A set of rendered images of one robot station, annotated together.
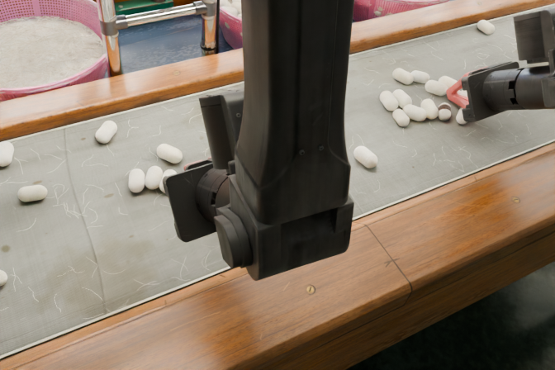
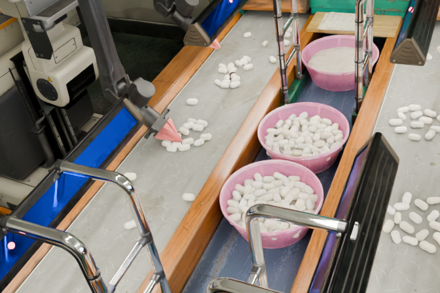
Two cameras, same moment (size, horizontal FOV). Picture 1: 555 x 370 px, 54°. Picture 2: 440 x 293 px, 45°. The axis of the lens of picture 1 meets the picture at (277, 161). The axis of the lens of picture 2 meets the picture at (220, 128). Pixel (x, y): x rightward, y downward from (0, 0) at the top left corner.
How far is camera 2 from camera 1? 2.08 m
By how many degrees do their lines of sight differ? 93
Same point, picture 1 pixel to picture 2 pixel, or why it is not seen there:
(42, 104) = not seen: hidden behind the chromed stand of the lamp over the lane
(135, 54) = (332, 103)
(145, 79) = not seen: hidden behind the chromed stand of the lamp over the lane
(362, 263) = (168, 76)
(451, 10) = (212, 184)
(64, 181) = (265, 51)
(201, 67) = (274, 83)
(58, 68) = (322, 64)
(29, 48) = (344, 62)
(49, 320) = (227, 40)
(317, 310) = (171, 64)
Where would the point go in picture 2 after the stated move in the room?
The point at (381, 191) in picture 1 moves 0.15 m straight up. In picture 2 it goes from (179, 101) to (171, 63)
